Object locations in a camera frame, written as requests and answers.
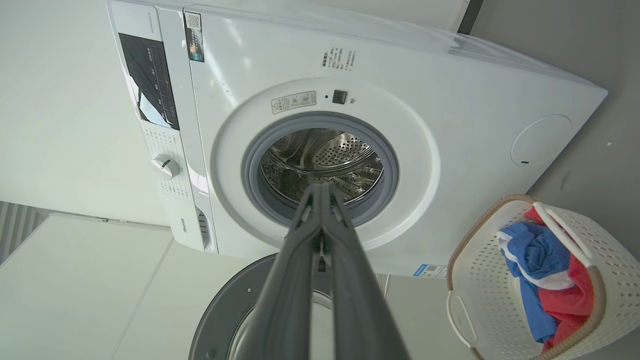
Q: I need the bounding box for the round black glass washer door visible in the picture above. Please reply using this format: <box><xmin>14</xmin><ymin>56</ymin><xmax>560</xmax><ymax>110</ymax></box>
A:
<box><xmin>188</xmin><ymin>252</ymin><xmax>390</xmax><ymax>360</ymax></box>

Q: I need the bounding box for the white front-load washing machine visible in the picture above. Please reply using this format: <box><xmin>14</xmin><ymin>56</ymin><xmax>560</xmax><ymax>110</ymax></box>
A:
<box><xmin>105</xmin><ymin>0</ymin><xmax>609</xmax><ymax>279</ymax></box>

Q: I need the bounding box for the white round control knob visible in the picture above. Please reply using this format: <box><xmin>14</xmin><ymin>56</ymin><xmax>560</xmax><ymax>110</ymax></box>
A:
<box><xmin>151</xmin><ymin>153</ymin><xmax>181</xmax><ymax>181</ymax></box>

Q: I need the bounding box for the small black text sticker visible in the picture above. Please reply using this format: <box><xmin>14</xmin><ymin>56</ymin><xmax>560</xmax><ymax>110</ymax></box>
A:
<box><xmin>321</xmin><ymin>46</ymin><xmax>357</xmax><ymax>71</ymax></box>

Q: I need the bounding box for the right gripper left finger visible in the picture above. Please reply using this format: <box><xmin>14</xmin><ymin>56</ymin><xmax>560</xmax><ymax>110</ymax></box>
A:
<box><xmin>239</xmin><ymin>183</ymin><xmax>325</xmax><ymax>360</ymax></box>

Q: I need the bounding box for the red garment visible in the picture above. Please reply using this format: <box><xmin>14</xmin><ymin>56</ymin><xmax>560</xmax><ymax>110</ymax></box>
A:
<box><xmin>523</xmin><ymin>205</ymin><xmax>597</xmax><ymax>352</ymax></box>

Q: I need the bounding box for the dark QR code sticker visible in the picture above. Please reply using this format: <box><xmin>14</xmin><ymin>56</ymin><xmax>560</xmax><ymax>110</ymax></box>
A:
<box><xmin>183</xmin><ymin>11</ymin><xmax>206</xmax><ymax>63</ymax></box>

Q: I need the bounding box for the round white filter cover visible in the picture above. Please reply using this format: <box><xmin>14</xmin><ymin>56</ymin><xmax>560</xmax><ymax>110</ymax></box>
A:
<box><xmin>510</xmin><ymin>114</ymin><xmax>574</xmax><ymax>167</ymax></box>

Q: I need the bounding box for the white warning label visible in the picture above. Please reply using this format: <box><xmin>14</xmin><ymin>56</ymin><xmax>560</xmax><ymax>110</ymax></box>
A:
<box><xmin>270</xmin><ymin>90</ymin><xmax>317</xmax><ymax>115</ymax></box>

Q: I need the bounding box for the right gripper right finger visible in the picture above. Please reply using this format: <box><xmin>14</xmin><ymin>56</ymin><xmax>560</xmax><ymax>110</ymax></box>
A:
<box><xmin>323</xmin><ymin>183</ymin><xmax>412</xmax><ymax>360</ymax></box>

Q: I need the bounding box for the blue energy label sticker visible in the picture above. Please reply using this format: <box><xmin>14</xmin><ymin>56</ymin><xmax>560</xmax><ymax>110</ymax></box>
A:
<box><xmin>412</xmin><ymin>263</ymin><xmax>448</xmax><ymax>279</ymax></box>

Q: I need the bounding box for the stainless steel washer drum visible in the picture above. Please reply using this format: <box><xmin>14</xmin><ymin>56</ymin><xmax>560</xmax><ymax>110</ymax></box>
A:
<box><xmin>259</xmin><ymin>128</ymin><xmax>385</xmax><ymax>206</ymax></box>

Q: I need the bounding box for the blue garment with white trim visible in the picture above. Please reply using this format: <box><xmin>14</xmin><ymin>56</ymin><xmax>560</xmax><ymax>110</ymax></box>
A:
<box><xmin>497</xmin><ymin>221</ymin><xmax>577</xmax><ymax>345</ymax></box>

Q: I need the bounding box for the black washer control panel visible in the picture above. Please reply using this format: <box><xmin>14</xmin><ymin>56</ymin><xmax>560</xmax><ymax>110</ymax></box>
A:
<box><xmin>118</xmin><ymin>32</ymin><xmax>180</xmax><ymax>131</ymax></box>

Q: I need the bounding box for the white perforated laundry basket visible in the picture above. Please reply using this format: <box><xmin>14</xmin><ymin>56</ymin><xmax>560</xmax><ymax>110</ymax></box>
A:
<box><xmin>446</xmin><ymin>194</ymin><xmax>640</xmax><ymax>360</ymax></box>

